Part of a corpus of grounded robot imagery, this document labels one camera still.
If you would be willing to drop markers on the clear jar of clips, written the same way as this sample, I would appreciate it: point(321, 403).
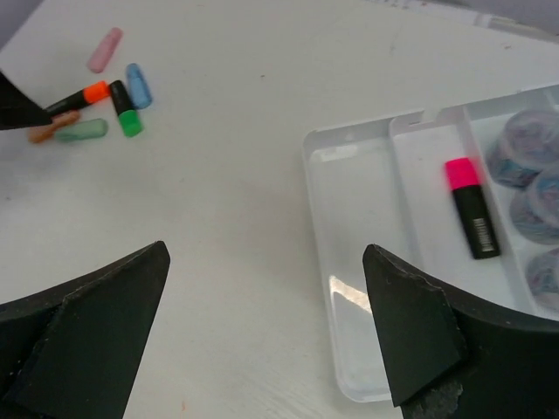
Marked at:
point(527, 145)

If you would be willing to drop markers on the orange cap black highlighter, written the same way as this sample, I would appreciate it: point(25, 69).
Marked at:
point(79, 100)

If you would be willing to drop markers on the clear jar blue clips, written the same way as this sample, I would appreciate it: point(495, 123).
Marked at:
point(542, 277)

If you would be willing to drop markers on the white compartment tray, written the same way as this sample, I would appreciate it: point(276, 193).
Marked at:
point(382, 182)

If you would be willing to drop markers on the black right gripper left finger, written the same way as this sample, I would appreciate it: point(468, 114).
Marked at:
point(74, 350)

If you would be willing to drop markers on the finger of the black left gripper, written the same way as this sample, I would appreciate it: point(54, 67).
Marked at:
point(17, 110)

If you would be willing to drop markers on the green cap black highlighter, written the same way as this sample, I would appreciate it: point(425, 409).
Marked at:
point(127, 115)

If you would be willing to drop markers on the clear jar dark clips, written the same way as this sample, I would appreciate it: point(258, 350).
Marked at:
point(534, 210)

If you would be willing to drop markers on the pink cap black highlighter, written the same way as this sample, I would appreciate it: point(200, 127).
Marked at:
point(471, 206)

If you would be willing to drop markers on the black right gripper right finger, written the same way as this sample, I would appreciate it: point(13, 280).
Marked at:
point(450, 354)

